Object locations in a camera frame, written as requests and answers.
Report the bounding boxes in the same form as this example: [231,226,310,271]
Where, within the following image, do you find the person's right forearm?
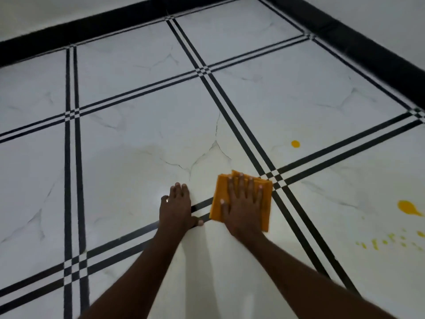
[237,229,389,319]

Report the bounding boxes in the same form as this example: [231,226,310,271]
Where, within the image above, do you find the white tiled floor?
[0,0,425,319]

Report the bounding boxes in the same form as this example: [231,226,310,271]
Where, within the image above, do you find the black baseboard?
[0,0,425,110]

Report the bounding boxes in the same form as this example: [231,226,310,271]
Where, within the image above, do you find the person's left hand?
[158,182,204,241]

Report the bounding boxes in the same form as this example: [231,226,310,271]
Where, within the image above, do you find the person's right hand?
[220,173,266,241]

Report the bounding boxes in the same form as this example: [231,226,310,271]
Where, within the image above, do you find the person's left forearm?
[79,227,186,319]

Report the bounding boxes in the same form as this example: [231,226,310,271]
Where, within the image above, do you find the orange cleaning cloth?
[209,170,274,233]

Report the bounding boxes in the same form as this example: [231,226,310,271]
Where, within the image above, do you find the yellow liquid spill drops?
[290,140,425,252]

